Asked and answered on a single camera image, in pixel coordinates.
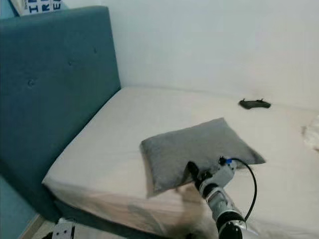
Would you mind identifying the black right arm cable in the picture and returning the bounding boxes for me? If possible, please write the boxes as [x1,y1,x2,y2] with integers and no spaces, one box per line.
[218,156,259,223]

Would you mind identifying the black game controller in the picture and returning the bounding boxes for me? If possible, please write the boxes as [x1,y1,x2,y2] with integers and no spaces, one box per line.
[239,98,272,110]

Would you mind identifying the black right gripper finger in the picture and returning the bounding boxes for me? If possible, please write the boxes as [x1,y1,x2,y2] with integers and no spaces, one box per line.
[186,161,202,183]

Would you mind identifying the blue upholstered headboard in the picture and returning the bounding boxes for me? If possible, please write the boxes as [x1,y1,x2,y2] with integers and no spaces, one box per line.
[0,6,122,223]

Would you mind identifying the dark blue bed base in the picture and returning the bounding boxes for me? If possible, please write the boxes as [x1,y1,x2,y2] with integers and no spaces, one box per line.
[50,197,155,239]

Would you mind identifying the beige skirting board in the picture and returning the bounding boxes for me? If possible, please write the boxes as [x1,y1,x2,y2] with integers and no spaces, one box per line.
[22,214,46,239]

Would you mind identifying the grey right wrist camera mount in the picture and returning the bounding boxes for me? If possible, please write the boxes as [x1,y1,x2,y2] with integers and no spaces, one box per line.
[209,158,238,187]

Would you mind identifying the mattress with white sheet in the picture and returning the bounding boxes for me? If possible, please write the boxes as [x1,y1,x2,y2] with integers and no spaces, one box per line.
[42,86,319,239]

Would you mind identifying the grey pillow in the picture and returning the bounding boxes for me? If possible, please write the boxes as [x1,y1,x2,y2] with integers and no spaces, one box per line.
[140,118,266,199]

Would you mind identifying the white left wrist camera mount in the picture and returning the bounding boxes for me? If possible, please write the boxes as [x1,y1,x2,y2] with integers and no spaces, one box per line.
[44,218,76,239]

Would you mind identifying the white crumpled cloth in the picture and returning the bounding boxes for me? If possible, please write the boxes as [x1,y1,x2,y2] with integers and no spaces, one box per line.
[302,115,319,151]

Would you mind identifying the white box with blue letters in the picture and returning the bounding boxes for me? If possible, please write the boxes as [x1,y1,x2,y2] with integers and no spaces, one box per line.
[10,0,63,16]

